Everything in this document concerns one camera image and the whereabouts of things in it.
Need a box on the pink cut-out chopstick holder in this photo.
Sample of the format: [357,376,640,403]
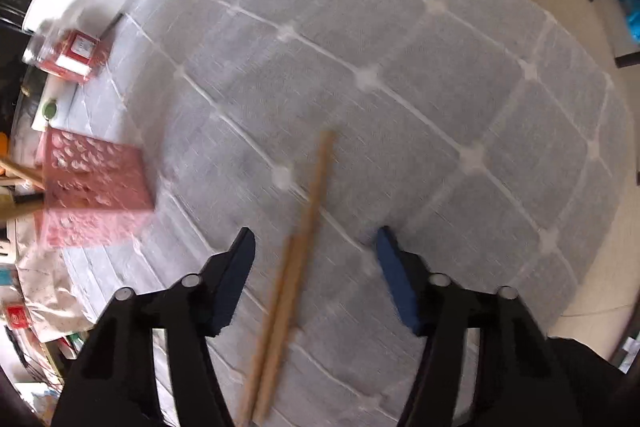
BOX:
[34,127,156,250]

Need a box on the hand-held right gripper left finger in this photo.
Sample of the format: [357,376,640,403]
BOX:
[50,227,257,427]

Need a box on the dark clothing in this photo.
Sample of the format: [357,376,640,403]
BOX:
[542,336,640,427]

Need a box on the blue plastic stool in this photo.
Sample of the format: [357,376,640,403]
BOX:
[615,0,640,45]

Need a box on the floral tablecloth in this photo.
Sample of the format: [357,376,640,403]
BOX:
[10,252,96,343]

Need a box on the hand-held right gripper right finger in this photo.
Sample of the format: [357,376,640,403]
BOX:
[376,226,583,427]

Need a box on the long wooden chopstick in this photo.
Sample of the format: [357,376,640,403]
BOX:
[251,227,313,425]
[235,129,337,427]

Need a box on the white appliance with green button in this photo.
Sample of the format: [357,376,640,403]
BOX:
[32,82,78,132]

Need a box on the clear jar with red label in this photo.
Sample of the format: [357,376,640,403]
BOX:
[22,29,111,82]

